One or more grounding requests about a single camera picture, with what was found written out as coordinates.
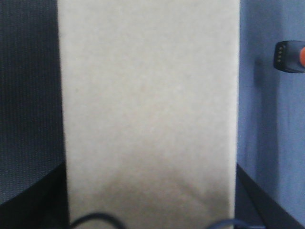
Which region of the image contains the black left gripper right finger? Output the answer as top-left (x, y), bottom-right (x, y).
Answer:
top-left (235, 165), bottom-right (304, 229)

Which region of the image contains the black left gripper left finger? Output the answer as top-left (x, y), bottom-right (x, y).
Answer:
top-left (0, 162), bottom-right (69, 229)

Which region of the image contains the brown cardboard package box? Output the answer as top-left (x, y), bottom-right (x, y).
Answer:
top-left (58, 0), bottom-right (240, 229)

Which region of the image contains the orange black barcode scanner gun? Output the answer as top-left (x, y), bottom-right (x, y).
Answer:
top-left (273, 41), bottom-right (305, 73)

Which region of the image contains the dark cable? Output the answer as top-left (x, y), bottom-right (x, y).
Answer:
top-left (70, 212), bottom-right (127, 229)
top-left (207, 219), bottom-right (265, 229)

